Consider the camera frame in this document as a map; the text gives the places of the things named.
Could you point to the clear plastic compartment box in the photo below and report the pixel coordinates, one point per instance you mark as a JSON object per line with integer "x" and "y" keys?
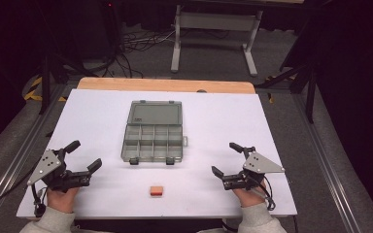
{"x": 154, "y": 131}

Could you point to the person's right hand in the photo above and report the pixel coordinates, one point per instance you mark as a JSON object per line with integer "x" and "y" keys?
{"x": 250, "y": 196}

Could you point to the black tripod stand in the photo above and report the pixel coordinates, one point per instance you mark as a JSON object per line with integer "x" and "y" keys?
{"x": 301, "y": 74}

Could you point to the small orange block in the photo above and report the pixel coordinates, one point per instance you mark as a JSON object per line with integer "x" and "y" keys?
{"x": 156, "y": 191}

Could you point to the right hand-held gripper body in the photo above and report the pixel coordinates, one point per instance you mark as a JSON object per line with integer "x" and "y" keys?
{"x": 252, "y": 171}

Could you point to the black metal stand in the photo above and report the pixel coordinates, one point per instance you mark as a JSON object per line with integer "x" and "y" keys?
{"x": 50, "y": 79}

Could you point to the white table mat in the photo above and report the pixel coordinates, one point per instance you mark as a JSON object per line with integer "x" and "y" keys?
{"x": 157, "y": 155}

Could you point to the person's left hand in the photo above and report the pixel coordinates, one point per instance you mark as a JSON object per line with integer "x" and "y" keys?
{"x": 61, "y": 200}

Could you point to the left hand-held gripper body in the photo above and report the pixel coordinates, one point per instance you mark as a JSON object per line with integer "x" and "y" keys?
{"x": 55, "y": 173}

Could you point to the grey metal desk frame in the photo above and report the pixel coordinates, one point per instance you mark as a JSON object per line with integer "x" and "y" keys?
{"x": 216, "y": 38}

